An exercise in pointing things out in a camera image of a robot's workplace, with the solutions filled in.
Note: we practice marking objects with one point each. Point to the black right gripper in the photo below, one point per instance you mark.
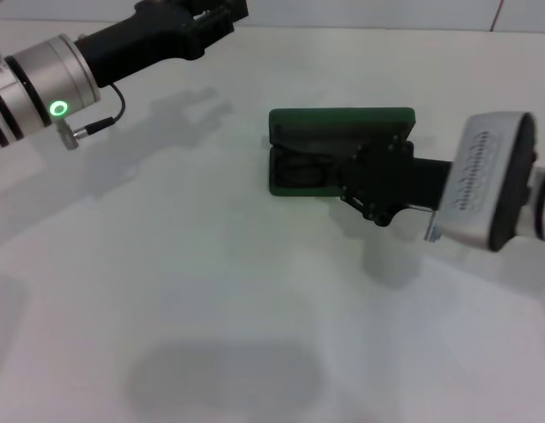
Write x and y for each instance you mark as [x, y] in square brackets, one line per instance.
[400, 180]

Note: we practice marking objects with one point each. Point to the green glasses case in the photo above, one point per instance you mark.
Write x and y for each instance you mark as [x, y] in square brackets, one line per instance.
[334, 121]

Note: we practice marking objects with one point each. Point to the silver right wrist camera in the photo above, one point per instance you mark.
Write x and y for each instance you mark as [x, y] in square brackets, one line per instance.
[480, 172]

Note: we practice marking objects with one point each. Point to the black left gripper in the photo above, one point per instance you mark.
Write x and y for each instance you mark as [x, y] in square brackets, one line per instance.
[136, 39]

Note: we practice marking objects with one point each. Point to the black thin-frame glasses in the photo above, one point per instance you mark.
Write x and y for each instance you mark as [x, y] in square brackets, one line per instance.
[299, 172]

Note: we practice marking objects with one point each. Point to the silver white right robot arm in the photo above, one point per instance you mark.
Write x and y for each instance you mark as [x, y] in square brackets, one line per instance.
[543, 207]

